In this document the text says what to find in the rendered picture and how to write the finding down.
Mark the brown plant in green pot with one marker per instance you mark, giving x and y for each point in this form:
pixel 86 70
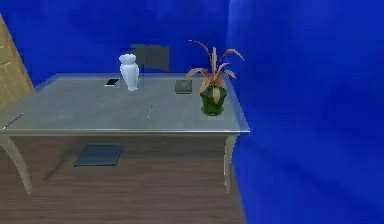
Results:
pixel 213 90

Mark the grey pen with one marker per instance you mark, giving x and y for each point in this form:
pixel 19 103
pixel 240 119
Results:
pixel 150 111

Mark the dark grey chair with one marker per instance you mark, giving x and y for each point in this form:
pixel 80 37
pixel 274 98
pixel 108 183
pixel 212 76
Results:
pixel 151 57

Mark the white vase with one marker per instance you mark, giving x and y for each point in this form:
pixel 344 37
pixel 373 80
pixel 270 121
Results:
pixel 129 71

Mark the black mobile phone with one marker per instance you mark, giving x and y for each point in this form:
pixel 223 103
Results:
pixel 112 82

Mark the grey glass-top table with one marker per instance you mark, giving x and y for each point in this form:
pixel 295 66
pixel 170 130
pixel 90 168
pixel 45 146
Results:
pixel 83 113

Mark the thin grey pencil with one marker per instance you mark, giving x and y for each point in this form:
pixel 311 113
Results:
pixel 13 121

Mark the tan wooden door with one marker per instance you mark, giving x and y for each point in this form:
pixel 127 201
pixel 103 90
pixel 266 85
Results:
pixel 11 70

